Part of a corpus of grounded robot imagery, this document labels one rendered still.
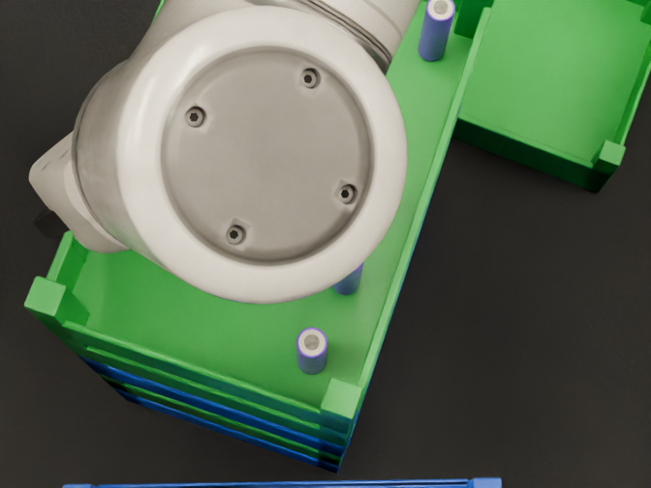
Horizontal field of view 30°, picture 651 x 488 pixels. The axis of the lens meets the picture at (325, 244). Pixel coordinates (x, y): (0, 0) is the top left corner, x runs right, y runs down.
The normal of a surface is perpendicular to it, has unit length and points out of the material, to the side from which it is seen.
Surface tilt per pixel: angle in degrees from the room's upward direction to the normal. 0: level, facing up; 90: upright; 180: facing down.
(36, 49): 0
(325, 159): 26
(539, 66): 0
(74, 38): 0
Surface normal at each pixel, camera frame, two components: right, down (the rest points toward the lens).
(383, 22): 0.76, 0.32
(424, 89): 0.01, -0.25
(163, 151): 0.10, 0.06
